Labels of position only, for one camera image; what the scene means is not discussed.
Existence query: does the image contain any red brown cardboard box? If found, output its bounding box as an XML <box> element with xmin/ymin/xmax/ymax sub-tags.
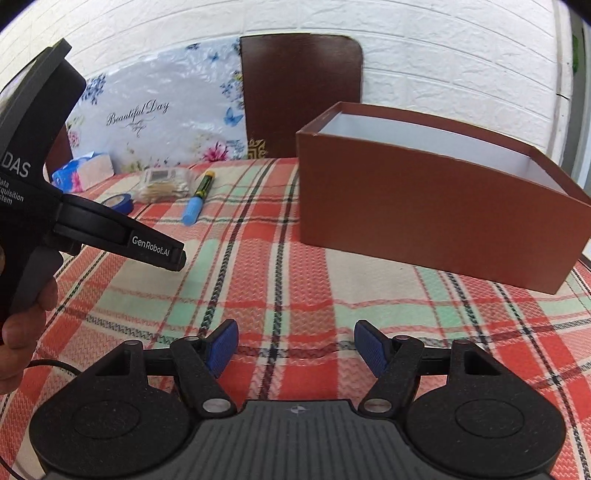
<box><xmin>297</xmin><ymin>102</ymin><xmax>590</xmax><ymax>294</ymax></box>

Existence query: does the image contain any black yellow Flash Color marker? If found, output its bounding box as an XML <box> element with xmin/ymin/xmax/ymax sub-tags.
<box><xmin>181</xmin><ymin>171</ymin><xmax>215</xmax><ymax>226</ymax></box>

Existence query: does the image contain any dark brown wooden headboard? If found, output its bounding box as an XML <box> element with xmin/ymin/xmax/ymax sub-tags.
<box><xmin>46</xmin><ymin>33</ymin><xmax>363</xmax><ymax>174</ymax></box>

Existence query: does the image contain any black cable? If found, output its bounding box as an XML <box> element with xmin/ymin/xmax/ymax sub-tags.
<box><xmin>0</xmin><ymin>359</ymin><xmax>82</xmax><ymax>480</ymax></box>

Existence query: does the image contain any blue tape roll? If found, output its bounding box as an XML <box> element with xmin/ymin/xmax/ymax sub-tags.
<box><xmin>101</xmin><ymin>193</ymin><xmax>134</xmax><ymax>215</ymax></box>

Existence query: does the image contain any red plaid bed cloth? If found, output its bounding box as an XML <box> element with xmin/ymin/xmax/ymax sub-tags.
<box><xmin>0</xmin><ymin>156</ymin><xmax>591</xmax><ymax>480</ymax></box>

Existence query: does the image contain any floral plastic wrapped pillow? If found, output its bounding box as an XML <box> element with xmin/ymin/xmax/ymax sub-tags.
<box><xmin>66</xmin><ymin>37</ymin><xmax>247</xmax><ymax>173</ymax></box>

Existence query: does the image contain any grey door frame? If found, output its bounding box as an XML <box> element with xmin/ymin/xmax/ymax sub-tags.
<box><xmin>547</xmin><ymin>1</ymin><xmax>590</xmax><ymax>191</ymax></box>

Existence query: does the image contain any blue tissue pack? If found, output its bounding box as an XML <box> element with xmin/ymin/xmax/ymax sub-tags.
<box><xmin>51</xmin><ymin>153</ymin><xmax>114</xmax><ymax>193</ymax></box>

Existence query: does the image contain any cotton swab bag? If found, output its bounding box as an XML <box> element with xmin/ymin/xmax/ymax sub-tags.
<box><xmin>132</xmin><ymin>167</ymin><xmax>194</xmax><ymax>203</ymax></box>

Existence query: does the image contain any person's left hand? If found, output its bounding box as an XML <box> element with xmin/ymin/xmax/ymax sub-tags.
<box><xmin>1</xmin><ymin>249</ymin><xmax>62</xmax><ymax>395</ymax></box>

